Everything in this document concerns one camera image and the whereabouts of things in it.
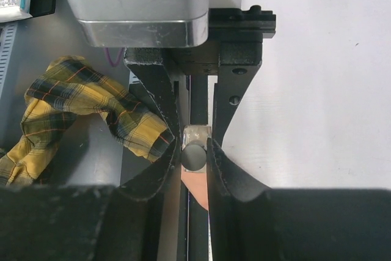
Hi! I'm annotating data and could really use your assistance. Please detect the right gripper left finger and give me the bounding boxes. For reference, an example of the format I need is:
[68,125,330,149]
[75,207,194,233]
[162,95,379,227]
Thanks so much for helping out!
[1,141,180,260]

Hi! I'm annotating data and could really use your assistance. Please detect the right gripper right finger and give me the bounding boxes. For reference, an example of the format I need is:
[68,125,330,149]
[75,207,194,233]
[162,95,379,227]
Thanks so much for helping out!
[206,139,390,260]

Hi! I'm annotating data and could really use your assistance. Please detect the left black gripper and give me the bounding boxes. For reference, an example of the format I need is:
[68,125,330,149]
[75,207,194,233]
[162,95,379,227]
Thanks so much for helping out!
[124,6,277,146]

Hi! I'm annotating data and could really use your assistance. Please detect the beige nail polish bottle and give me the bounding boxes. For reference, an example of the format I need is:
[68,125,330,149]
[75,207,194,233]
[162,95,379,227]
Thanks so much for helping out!
[181,125,212,150]

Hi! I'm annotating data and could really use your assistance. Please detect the yellow plaid sleeve forearm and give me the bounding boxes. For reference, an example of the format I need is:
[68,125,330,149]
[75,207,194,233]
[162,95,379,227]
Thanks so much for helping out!
[0,55,175,187]

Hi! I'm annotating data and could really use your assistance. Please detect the person's hand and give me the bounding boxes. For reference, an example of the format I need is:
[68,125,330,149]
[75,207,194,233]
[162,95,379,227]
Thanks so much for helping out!
[181,167,209,211]

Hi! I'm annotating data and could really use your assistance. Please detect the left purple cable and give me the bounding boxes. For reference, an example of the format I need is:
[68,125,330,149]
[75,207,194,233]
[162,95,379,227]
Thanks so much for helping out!
[104,47,125,68]

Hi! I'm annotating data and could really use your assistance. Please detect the left white cable duct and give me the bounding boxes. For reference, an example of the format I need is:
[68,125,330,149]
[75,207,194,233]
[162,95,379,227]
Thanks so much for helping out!
[0,23,17,96]

